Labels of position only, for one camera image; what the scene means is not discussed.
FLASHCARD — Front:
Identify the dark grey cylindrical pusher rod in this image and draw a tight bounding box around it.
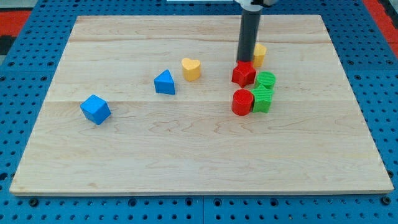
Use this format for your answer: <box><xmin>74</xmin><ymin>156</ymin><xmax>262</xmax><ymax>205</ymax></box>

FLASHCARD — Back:
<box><xmin>236</xmin><ymin>9</ymin><xmax>262</xmax><ymax>62</ymax></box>

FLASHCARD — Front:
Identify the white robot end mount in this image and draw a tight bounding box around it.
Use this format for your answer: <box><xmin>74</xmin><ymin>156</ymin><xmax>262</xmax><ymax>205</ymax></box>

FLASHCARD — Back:
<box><xmin>235</xmin><ymin>0</ymin><xmax>279</xmax><ymax>12</ymax></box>

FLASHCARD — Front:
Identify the yellow hexagon block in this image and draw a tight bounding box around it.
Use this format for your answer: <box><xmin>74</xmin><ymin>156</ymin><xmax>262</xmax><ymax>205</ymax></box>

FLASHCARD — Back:
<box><xmin>252</xmin><ymin>44</ymin><xmax>267</xmax><ymax>68</ymax></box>

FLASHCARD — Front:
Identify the yellow heart block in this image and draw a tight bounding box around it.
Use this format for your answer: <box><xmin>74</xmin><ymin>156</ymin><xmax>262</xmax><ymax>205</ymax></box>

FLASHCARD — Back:
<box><xmin>181</xmin><ymin>58</ymin><xmax>201</xmax><ymax>82</ymax></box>

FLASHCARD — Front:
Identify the red star block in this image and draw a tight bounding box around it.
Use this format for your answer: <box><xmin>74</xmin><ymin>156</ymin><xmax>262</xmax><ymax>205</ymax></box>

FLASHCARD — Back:
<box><xmin>231</xmin><ymin>60</ymin><xmax>256</xmax><ymax>88</ymax></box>

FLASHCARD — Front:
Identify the green cylinder block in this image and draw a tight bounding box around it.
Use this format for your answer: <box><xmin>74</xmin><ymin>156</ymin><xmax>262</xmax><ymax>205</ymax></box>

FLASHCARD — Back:
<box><xmin>254</xmin><ymin>71</ymin><xmax>276</xmax><ymax>90</ymax></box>

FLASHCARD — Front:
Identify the green star block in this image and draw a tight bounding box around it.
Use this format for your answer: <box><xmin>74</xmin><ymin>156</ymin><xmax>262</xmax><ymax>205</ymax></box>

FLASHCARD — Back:
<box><xmin>250</xmin><ymin>85</ymin><xmax>274</xmax><ymax>113</ymax></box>

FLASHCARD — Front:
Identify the red cylinder block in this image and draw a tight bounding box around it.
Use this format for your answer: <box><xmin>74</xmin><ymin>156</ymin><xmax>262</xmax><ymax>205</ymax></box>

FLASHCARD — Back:
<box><xmin>231</xmin><ymin>89</ymin><xmax>254</xmax><ymax>116</ymax></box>

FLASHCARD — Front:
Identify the blue triangle block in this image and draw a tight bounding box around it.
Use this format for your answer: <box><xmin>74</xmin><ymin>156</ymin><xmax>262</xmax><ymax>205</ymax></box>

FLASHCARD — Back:
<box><xmin>154</xmin><ymin>70</ymin><xmax>175</xmax><ymax>95</ymax></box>

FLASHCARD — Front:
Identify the light wooden board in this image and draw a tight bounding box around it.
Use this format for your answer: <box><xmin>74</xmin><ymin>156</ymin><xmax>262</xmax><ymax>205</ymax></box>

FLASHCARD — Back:
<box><xmin>9</xmin><ymin>15</ymin><xmax>393</xmax><ymax>197</ymax></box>

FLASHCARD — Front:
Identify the blue cube block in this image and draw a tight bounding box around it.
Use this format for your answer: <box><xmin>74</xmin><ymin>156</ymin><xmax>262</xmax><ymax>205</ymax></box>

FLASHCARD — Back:
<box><xmin>80</xmin><ymin>95</ymin><xmax>111</xmax><ymax>125</ymax></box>

